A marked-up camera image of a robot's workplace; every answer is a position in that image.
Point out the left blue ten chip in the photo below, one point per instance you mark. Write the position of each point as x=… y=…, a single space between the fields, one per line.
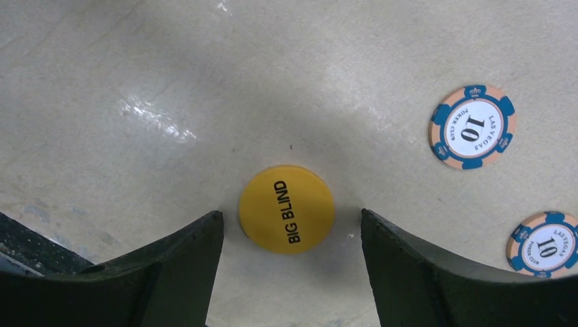
x=472 y=127

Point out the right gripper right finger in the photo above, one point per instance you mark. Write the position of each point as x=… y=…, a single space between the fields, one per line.
x=417 y=283

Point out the right blue ten chip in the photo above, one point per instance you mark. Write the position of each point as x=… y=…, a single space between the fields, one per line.
x=543 y=245

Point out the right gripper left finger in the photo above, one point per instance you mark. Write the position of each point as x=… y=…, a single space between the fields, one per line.
x=168 y=282

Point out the blue ten chip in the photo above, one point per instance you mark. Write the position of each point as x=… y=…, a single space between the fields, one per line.
x=472 y=127
x=543 y=245

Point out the yellow big blind button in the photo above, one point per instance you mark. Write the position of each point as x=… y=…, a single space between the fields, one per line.
x=286 y=209

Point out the black table front rail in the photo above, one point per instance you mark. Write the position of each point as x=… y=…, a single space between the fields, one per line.
x=25 y=252

